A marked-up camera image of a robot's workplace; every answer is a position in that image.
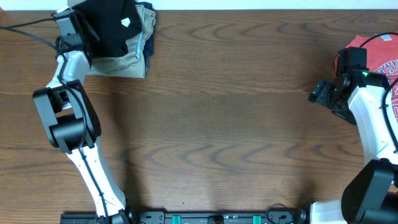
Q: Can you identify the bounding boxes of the folded dark navy garment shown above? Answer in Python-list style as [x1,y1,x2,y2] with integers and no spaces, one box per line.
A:
[133,2,156,78]

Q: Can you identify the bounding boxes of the folded khaki pants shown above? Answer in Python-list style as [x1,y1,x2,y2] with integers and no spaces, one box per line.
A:
[67,0,158,79]

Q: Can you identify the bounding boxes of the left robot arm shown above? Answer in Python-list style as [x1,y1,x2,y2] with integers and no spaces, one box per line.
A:
[33,8,139,223]

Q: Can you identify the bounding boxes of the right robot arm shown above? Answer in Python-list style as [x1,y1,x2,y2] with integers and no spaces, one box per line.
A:
[307,69,397,223]

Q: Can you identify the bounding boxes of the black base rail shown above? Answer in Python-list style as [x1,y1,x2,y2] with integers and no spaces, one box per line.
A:
[60,203,310,224]

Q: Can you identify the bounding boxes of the black athletic pants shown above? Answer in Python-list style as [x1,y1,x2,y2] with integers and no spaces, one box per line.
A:
[72,0,142,57]

